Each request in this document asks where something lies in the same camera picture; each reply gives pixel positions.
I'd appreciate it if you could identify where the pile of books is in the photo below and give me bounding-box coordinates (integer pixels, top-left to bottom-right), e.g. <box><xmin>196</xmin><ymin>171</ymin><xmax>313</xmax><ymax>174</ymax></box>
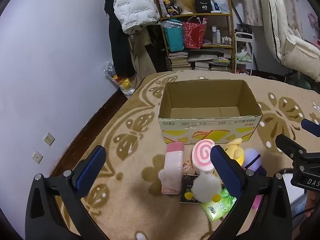
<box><xmin>167</xmin><ymin>49</ymin><xmax>233</xmax><ymax>72</ymax></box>

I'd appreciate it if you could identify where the wooden shelf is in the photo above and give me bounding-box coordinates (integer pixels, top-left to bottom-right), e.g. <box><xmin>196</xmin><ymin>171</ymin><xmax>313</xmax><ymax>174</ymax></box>
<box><xmin>156</xmin><ymin>0</ymin><xmax>235</xmax><ymax>74</ymax></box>

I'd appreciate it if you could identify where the pink packaged towel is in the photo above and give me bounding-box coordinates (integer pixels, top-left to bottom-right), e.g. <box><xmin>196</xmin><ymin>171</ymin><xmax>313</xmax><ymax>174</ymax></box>
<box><xmin>158</xmin><ymin>142</ymin><xmax>185</xmax><ymax>195</ymax></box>

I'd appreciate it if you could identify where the beige patterned rug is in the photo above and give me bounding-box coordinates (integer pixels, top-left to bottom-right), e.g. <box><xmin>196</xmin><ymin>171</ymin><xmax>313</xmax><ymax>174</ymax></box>
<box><xmin>50</xmin><ymin>70</ymin><xmax>320</xmax><ymax>240</ymax></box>

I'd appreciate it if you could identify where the beige garment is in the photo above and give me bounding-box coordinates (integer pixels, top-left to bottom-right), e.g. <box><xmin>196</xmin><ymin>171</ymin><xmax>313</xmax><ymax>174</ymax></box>
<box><xmin>129</xmin><ymin>26</ymin><xmax>157</xmax><ymax>88</ymax></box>

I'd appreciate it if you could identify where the plastic bag with yellow toys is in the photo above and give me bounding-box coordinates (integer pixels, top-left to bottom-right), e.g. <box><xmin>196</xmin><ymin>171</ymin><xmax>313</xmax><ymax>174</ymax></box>
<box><xmin>104</xmin><ymin>60</ymin><xmax>137</xmax><ymax>98</ymax></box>

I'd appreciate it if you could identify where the pink wall poster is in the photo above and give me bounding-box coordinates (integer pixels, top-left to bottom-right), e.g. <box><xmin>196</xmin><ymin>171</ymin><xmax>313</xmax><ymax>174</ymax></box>
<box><xmin>307</xmin><ymin>12</ymin><xmax>320</xmax><ymax>48</ymax></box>

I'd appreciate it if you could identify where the cartoon printed packet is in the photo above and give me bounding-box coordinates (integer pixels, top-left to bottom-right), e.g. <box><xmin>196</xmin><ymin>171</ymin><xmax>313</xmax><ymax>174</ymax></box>
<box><xmin>181</xmin><ymin>160</ymin><xmax>199</xmax><ymax>178</ymax></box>

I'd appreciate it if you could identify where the white fluffy plush toy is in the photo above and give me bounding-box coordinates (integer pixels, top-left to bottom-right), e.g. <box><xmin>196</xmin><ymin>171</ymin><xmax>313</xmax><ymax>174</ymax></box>
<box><xmin>185</xmin><ymin>174</ymin><xmax>223</xmax><ymax>203</ymax></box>

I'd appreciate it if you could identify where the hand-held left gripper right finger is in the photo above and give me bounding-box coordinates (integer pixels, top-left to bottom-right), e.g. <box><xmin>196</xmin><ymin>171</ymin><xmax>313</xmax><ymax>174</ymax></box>
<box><xmin>210</xmin><ymin>145</ymin><xmax>293</xmax><ymax>240</ymax></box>

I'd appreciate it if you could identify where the cat plush toy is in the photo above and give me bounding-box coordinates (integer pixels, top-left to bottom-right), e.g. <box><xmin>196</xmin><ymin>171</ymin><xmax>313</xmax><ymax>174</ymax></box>
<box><xmin>236</xmin><ymin>42</ymin><xmax>250</xmax><ymax>55</ymax></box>

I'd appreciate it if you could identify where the blond wig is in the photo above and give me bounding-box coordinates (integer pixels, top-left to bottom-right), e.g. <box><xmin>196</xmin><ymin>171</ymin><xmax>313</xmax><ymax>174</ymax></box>
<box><xmin>174</xmin><ymin>0</ymin><xmax>198</xmax><ymax>15</ymax></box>

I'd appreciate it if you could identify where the black packet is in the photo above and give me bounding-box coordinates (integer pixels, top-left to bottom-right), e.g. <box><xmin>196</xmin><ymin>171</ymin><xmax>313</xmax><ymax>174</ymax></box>
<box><xmin>179</xmin><ymin>176</ymin><xmax>200</xmax><ymax>204</ymax></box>

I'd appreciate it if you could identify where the yellow plush toy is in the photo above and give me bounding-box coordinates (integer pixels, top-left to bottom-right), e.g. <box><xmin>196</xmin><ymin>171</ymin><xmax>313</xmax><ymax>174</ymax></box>
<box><xmin>223</xmin><ymin>138</ymin><xmax>245</xmax><ymax>167</ymax></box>

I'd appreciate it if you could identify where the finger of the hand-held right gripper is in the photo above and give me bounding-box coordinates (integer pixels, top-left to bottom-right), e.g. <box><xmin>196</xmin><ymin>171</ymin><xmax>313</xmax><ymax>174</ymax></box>
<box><xmin>301</xmin><ymin>119</ymin><xmax>320</xmax><ymax>138</ymax></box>
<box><xmin>275</xmin><ymin>134</ymin><xmax>307</xmax><ymax>159</ymax></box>

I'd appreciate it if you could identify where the white cart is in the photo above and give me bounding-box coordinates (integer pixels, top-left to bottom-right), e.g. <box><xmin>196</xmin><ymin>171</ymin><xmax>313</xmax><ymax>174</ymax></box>
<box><xmin>234</xmin><ymin>31</ymin><xmax>255</xmax><ymax>75</ymax></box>

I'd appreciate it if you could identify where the cardboard box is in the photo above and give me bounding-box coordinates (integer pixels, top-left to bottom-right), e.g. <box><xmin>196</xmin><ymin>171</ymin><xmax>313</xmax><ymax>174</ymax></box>
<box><xmin>158</xmin><ymin>79</ymin><xmax>263</xmax><ymax>145</ymax></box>

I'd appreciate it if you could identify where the green tissue pack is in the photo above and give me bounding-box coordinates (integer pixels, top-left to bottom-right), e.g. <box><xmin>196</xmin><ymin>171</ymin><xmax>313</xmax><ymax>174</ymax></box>
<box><xmin>200</xmin><ymin>187</ymin><xmax>237</xmax><ymax>222</ymax></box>

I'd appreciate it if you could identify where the purple plush toy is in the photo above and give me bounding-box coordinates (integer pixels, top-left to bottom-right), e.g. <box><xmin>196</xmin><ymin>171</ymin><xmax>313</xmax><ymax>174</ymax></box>
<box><xmin>241</xmin><ymin>148</ymin><xmax>267</xmax><ymax>176</ymax></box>

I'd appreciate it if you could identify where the red gift bag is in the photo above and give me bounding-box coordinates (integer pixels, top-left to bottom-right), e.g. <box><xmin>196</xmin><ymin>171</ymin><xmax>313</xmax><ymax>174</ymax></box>
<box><xmin>182</xmin><ymin>16</ymin><xmax>207</xmax><ymax>50</ymax></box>

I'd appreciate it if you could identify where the pink swirl lollipop plush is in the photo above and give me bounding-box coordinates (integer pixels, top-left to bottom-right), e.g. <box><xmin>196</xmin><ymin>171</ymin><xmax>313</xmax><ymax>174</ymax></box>
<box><xmin>192</xmin><ymin>139</ymin><xmax>215</xmax><ymax>177</ymax></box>

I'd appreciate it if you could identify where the black coat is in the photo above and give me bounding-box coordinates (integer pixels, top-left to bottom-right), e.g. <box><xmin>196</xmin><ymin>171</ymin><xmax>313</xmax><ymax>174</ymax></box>
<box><xmin>104</xmin><ymin>0</ymin><xmax>135</xmax><ymax>77</ymax></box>

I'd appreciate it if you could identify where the white puffer jacket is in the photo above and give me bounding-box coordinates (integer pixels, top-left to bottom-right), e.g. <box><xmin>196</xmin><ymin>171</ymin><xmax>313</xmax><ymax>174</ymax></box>
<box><xmin>114</xmin><ymin>0</ymin><xmax>160</xmax><ymax>34</ymax></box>

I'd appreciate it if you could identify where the teal object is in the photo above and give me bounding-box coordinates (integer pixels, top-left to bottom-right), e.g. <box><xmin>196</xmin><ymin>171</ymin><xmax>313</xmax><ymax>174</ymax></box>
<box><xmin>287</xmin><ymin>75</ymin><xmax>313</xmax><ymax>90</ymax></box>

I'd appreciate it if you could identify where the teal bag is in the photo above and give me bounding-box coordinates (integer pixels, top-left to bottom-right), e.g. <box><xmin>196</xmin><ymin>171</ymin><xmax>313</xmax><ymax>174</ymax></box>
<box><xmin>161</xmin><ymin>19</ymin><xmax>185</xmax><ymax>52</ymax></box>

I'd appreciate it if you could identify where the black box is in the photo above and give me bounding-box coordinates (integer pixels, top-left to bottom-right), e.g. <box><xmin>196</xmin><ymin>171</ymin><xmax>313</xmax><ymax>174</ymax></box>
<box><xmin>195</xmin><ymin>0</ymin><xmax>213</xmax><ymax>13</ymax></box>

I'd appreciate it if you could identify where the black hanging garment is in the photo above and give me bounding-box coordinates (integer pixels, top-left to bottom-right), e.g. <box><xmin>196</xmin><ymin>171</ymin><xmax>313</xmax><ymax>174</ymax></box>
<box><xmin>146</xmin><ymin>24</ymin><xmax>168</xmax><ymax>73</ymax></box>

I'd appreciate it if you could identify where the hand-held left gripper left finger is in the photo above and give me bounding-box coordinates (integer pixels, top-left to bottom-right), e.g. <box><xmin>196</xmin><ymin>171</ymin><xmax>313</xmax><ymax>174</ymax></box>
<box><xmin>25</xmin><ymin>145</ymin><xmax>107</xmax><ymax>240</ymax></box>

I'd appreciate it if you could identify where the cream puffer coat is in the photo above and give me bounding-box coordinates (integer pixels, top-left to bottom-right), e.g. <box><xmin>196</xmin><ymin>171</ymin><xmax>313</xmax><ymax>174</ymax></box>
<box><xmin>257</xmin><ymin>0</ymin><xmax>320</xmax><ymax>83</ymax></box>

